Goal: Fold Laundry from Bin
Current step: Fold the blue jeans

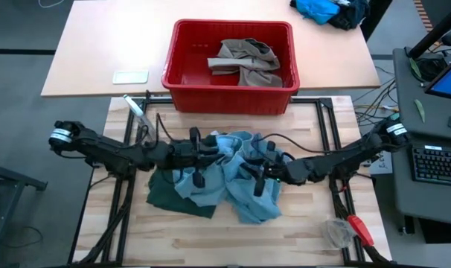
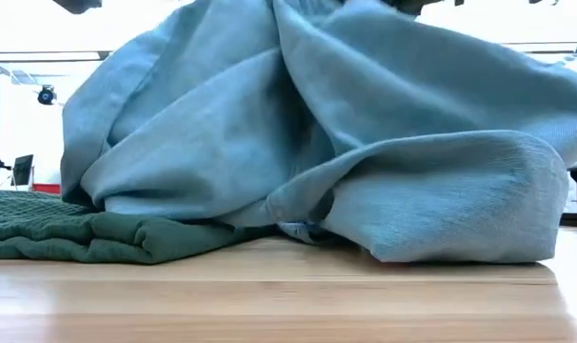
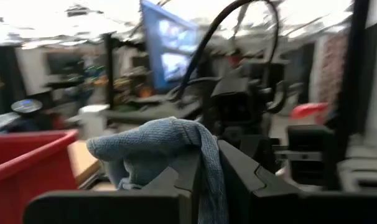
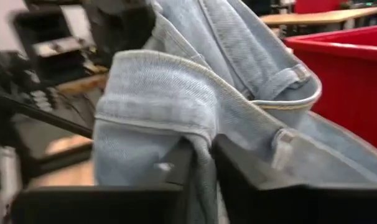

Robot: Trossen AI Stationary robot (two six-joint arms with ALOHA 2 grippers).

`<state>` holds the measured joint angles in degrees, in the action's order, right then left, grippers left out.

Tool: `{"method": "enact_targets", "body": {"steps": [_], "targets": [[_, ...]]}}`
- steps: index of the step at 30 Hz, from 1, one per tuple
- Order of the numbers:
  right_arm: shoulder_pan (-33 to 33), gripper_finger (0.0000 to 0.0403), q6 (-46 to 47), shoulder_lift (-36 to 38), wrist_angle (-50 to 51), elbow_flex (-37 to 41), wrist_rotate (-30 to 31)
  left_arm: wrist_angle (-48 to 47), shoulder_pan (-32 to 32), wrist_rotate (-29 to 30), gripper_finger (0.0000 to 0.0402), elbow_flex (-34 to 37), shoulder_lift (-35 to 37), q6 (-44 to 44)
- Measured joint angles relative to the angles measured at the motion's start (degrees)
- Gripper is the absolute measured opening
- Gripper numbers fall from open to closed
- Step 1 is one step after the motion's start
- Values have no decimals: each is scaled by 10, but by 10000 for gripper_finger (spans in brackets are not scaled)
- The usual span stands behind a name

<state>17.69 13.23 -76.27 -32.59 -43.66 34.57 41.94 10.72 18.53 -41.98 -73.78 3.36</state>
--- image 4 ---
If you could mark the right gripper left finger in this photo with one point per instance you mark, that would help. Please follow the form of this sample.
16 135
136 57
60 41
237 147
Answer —
179 168

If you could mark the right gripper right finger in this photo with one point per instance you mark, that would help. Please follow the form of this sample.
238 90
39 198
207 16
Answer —
238 168

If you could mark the light blue denim garment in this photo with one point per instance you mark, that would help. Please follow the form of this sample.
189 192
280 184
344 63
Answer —
176 93

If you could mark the red plastic laundry bin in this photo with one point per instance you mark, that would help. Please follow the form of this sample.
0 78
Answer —
347 77

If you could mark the beige side table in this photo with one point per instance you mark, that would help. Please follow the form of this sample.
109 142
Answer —
316 17

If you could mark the small red box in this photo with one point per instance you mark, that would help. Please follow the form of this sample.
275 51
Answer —
316 5

